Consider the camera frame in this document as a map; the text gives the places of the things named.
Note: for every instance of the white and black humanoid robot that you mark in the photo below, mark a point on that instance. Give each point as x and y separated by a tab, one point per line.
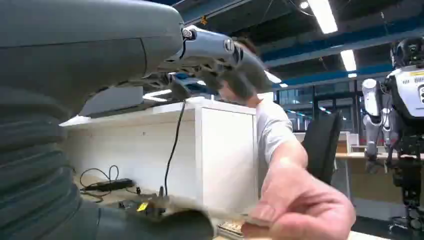
409	96

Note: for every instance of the person's hand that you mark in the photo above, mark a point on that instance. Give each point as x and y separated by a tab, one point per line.
304	205

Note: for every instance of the grey laptop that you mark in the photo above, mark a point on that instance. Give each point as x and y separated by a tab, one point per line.
112	99

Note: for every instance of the black office chair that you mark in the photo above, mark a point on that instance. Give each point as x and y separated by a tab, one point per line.
323	145

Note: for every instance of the wooden background desk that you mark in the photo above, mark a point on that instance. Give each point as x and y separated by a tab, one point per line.
364	175

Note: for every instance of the black power strip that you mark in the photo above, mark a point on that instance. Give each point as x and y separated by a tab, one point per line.
111	184

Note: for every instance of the person across desk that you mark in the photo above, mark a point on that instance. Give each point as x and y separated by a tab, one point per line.
275	126

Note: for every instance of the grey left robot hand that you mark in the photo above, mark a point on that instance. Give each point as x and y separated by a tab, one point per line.
82	39

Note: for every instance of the long ceiling light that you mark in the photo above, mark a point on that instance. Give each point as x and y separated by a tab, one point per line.
348	60
323	15
273	78

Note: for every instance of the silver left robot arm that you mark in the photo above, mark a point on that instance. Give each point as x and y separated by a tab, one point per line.
30	165

